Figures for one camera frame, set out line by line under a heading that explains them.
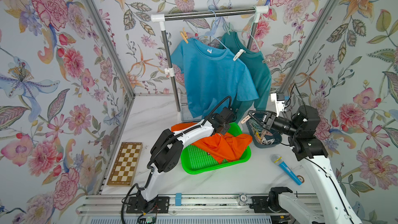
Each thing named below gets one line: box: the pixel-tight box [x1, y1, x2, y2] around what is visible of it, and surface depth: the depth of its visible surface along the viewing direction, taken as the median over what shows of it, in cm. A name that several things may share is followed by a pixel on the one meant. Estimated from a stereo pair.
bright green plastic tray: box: [180, 122, 252, 175], surface depth 90 cm
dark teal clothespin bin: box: [246, 119, 283, 149], surface depth 97 cm
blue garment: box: [170, 37, 260, 119], surface depth 79 cm
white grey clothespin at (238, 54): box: [232, 48, 247, 62], surface depth 66 cm
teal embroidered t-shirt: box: [218, 31, 272, 123], surface depth 71 cm
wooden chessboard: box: [106, 142, 143, 187], surface depth 85 cm
